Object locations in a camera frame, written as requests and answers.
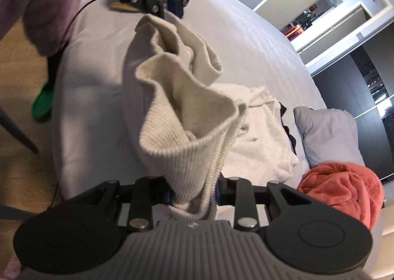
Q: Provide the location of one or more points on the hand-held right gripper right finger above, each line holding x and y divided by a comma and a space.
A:
224, 191

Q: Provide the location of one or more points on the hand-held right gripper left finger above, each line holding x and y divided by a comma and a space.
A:
158, 192

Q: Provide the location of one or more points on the white sweatshirt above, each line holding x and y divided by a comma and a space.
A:
172, 113

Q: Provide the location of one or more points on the person's leg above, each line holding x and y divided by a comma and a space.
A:
55, 66

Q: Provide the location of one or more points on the orange stool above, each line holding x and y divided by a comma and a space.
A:
292, 33

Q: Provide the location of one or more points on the grey pillow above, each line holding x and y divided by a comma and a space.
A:
329, 138

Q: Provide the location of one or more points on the rust fleece blanket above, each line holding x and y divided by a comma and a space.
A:
344, 187

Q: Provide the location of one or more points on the green shoe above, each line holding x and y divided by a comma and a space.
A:
43, 101

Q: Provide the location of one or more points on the dark chair leg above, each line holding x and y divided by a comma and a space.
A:
18, 129

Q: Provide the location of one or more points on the dark wardrobe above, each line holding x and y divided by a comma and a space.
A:
354, 98

